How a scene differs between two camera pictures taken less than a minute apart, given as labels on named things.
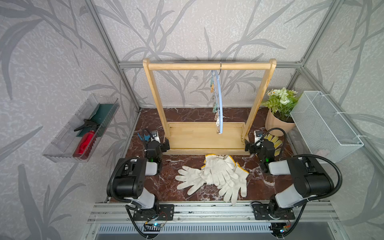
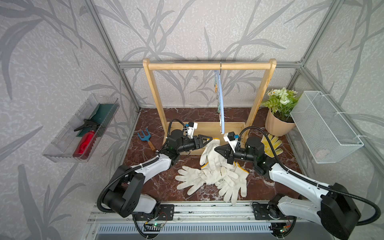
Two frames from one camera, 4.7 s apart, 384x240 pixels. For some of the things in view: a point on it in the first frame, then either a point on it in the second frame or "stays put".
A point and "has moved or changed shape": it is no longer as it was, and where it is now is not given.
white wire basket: [321, 128] stays put
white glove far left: [191, 177] stays put
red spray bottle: [86, 142] stays put
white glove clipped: [217, 170] → [216, 160]
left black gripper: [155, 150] → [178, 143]
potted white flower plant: [281, 102] stays put
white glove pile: [232, 191] stays put
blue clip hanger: [217, 98] has moved or changed shape
